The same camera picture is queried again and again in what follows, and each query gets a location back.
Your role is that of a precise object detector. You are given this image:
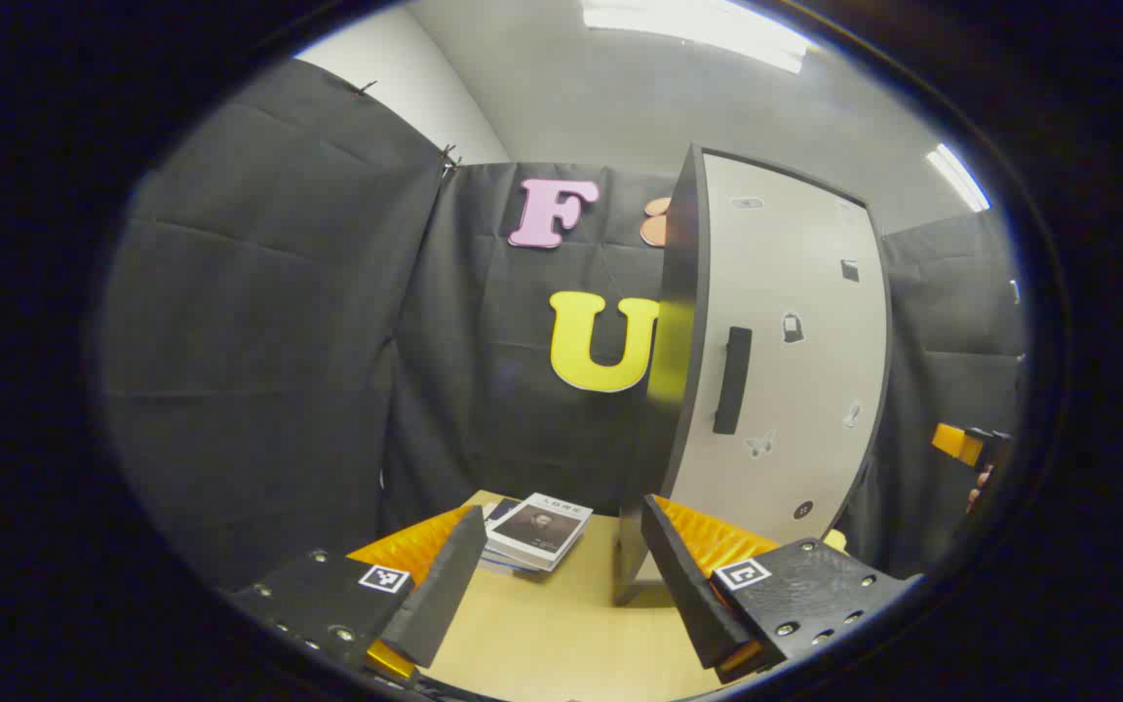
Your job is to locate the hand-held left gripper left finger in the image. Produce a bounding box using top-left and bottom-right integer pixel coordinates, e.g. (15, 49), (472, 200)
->
(230, 504), (487, 681)

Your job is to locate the wide ceiling light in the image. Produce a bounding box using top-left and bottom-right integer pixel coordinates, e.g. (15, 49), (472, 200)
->
(581, 0), (811, 74)

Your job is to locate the white book with dark photo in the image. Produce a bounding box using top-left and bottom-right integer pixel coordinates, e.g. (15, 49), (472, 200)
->
(486, 492), (594, 571)

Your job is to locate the gray cabinet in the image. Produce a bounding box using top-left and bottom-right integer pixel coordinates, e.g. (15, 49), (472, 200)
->
(613, 143), (894, 607)

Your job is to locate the black backdrop cloth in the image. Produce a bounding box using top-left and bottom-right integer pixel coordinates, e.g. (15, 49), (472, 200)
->
(98, 58), (1028, 591)

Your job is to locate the light gray cabinet door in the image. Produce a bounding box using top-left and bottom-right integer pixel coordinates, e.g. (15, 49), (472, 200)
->
(664, 151), (892, 547)

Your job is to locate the narrow ceiling light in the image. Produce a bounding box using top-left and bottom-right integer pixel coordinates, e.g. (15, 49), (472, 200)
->
(925, 143), (991, 213)

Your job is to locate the black door handle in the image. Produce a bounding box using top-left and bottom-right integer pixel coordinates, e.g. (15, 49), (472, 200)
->
(713, 327), (754, 436)

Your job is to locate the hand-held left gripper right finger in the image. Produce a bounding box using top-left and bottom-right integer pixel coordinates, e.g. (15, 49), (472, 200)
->
(639, 494), (913, 683)

